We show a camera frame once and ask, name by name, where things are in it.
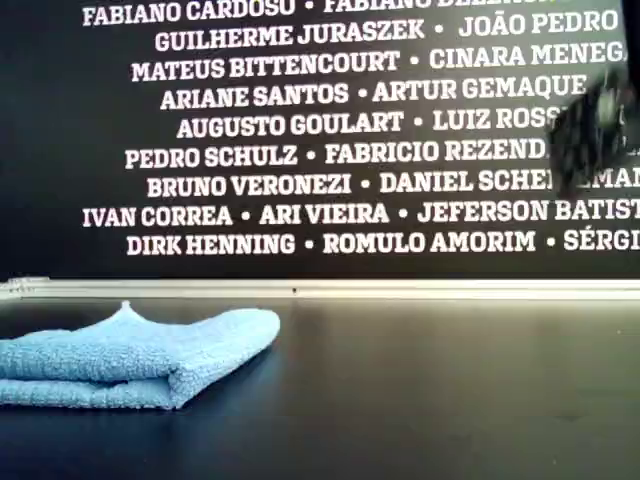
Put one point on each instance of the light blue microfibre cloth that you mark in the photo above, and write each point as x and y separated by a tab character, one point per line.
125	360

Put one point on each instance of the black banner with white names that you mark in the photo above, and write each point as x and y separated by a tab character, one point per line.
75	150

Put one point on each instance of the aluminium rail under banner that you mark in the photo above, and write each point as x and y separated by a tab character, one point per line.
350	289

